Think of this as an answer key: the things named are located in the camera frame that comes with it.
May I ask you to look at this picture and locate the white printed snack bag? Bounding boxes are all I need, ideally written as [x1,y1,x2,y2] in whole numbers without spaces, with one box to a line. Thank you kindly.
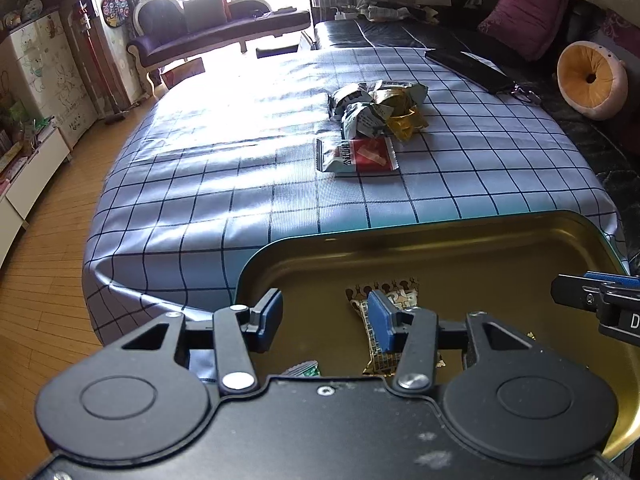
[341,101,391,140]

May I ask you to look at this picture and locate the clutter on low cabinet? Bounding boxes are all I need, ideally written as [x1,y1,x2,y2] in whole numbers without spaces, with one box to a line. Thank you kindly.
[0,100,53,196]

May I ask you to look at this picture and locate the white low cabinet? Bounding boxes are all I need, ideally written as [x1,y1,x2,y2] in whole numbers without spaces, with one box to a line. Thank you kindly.
[0,125,73,266]

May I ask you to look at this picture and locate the black footstool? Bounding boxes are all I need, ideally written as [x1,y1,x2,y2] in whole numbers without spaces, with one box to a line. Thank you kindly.
[256,45,300,60]

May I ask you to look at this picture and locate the grey square cushion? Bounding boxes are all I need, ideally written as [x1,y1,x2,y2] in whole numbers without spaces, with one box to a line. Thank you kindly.
[182,0,228,23]

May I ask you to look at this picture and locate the blue checkered tablecloth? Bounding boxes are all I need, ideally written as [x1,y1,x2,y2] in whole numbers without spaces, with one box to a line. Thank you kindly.
[82,45,631,381]

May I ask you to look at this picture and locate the purple patterned cushion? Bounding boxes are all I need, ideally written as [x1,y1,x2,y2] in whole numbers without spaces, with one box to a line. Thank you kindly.
[597,7,640,53]

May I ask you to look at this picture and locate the cartoon print cabinet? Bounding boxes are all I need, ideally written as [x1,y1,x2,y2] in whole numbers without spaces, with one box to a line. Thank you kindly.
[0,10,98,146]

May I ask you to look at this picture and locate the toys on cabinet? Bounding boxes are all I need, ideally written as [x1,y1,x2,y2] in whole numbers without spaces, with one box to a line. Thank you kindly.
[0,0,57,31]

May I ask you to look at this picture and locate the beige patterned snack bag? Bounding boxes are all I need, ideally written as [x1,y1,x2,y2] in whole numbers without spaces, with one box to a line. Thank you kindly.
[345,277,443,376]

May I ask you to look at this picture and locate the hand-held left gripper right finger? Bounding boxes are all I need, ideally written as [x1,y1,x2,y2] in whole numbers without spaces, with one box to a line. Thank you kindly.
[367,289,538,393]

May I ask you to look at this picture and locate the papers on sofa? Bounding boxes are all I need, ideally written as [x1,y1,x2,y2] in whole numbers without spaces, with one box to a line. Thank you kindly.
[357,4,441,23]

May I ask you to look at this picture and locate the round yellow plush cushion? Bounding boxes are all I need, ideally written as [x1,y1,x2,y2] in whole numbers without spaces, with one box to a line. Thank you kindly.
[556,42,628,121]

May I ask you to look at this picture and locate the black leather sofa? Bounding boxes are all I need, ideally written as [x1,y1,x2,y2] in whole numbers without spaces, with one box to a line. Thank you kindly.
[312,5,640,256]

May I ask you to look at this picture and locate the yellow green snack bag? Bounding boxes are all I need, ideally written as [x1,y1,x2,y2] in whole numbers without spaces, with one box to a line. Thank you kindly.
[372,81,429,116]

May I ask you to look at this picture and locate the purple chaise lounge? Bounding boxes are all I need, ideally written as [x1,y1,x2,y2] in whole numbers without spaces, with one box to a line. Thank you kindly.
[126,0,312,96]

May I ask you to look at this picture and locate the red stick vacuum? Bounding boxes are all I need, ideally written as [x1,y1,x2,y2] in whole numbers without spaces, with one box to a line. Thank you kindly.
[70,0,126,126]

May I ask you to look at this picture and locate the metal key ring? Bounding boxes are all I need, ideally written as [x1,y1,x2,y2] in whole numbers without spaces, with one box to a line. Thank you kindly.
[510,82,542,106]

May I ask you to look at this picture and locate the red snack bag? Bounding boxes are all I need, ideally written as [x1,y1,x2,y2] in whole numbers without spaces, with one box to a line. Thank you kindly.
[315,136,398,175]

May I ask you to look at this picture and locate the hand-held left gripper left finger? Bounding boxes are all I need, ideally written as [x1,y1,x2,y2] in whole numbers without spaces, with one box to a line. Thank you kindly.
[121,287,284,393]

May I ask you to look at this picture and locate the black long wallet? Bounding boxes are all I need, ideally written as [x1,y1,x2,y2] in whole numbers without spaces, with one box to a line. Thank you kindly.
[424,47,516,95]

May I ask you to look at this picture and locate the round colourful wall decoration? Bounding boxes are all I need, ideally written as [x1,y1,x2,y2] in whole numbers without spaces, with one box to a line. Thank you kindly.
[101,0,132,27]

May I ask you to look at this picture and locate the gold metal tin tray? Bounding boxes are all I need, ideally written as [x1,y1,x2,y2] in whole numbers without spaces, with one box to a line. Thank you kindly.
[235,210,640,461]

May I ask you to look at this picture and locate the tree print paper bag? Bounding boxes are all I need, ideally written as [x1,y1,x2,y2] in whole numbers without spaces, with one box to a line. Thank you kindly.
[161,57,206,90]

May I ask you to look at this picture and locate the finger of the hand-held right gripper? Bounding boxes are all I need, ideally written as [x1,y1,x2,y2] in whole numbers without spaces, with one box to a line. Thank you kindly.
[582,271,640,288]
[551,274,640,313]

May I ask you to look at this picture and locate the magenta cushion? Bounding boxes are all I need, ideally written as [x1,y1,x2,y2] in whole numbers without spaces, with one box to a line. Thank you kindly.
[477,0,575,61]

